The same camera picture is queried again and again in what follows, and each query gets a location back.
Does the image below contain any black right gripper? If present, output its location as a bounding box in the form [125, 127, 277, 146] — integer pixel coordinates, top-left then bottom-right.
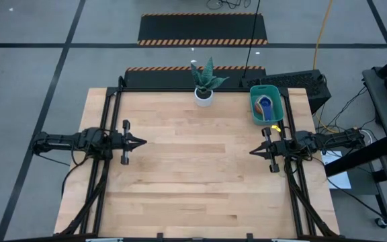
[249, 126, 297, 173]

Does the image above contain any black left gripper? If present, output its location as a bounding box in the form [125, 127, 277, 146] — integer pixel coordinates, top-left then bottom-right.
[111, 120, 147, 165]

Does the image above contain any indigo small measuring cup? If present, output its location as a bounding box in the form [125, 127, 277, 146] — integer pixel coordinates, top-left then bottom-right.
[259, 95, 273, 121]

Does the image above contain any teal plastic basket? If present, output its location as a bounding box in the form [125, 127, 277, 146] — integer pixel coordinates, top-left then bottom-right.
[249, 85, 284, 126]

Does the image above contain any black hazard-striped floor mat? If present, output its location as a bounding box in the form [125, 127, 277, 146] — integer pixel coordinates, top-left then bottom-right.
[124, 66, 267, 90]
[137, 12, 268, 46]

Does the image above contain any white round plant pot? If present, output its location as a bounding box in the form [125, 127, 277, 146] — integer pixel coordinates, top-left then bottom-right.
[193, 87, 214, 108]

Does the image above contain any white paper sheet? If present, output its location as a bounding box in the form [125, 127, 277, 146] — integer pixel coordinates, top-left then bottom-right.
[320, 150, 352, 190]

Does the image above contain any green snake plant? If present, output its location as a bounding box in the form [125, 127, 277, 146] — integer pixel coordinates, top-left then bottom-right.
[189, 56, 230, 93]

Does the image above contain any black hanging cable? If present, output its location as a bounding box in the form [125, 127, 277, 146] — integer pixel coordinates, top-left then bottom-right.
[243, 0, 261, 79]

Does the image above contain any yellow hanging cable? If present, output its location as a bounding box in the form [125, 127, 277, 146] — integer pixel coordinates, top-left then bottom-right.
[312, 0, 341, 134]

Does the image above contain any black coiled floor cable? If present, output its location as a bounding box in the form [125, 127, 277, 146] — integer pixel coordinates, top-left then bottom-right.
[206, 0, 251, 10]

